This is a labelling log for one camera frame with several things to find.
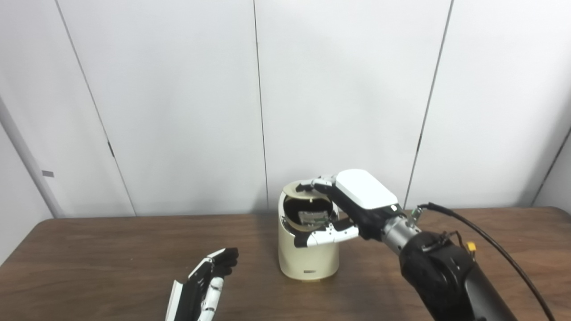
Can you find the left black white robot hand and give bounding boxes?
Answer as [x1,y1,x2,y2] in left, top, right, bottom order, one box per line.
[165,248,240,321]

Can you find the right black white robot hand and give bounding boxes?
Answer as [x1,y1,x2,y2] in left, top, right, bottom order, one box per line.
[294,169,400,249]

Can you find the green white milk carton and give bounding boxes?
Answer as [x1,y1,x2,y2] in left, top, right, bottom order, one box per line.
[298,211,331,227]

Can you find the round cream bin lid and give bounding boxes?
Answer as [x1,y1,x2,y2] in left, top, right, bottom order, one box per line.
[284,182,333,199]

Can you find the black bin liner bag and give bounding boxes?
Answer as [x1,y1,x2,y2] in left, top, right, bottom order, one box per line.
[285,196,335,230]

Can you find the cream-colored bin body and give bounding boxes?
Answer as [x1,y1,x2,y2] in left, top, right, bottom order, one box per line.
[277,181,339,281]

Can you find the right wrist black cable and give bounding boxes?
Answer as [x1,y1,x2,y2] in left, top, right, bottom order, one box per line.
[417,202,556,321]

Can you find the white wall corner post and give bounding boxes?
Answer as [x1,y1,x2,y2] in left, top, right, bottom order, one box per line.
[0,96,65,219]

